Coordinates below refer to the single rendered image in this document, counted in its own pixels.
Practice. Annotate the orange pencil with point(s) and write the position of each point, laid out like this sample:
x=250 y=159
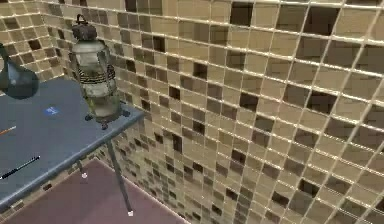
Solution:
x=6 y=130

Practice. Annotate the black pen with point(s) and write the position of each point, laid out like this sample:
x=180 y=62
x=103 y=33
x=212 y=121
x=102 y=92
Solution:
x=20 y=167

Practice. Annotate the dark grey desk lamp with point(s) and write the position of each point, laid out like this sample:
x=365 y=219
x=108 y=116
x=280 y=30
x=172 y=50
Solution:
x=18 y=81

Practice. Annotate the blue-grey metal table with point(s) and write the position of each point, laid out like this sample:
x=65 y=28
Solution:
x=50 y=136

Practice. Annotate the old grey oil lantern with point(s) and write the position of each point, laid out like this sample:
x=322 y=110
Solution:
x=96 y=83

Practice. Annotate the small blue card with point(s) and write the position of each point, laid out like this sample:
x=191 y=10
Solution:
x=51 y=111

